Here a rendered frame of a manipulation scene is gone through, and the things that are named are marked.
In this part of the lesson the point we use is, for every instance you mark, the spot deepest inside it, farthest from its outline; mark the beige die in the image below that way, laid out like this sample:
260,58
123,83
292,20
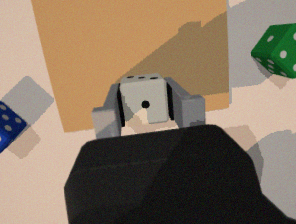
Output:
144,99

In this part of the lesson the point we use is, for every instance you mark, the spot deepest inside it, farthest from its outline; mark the blue die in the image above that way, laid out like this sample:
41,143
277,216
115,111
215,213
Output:
11,126

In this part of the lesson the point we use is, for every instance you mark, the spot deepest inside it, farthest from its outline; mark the green die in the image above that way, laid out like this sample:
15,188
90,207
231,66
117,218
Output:
276,50

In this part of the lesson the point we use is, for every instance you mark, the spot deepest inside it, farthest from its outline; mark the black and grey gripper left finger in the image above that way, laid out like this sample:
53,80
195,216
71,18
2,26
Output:
109,119

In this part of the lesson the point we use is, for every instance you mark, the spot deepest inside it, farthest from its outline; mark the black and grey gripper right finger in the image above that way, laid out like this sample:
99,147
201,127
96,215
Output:
187,110

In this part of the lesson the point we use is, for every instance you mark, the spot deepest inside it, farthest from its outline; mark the tan square mat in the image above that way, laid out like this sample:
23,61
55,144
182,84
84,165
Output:
88,45

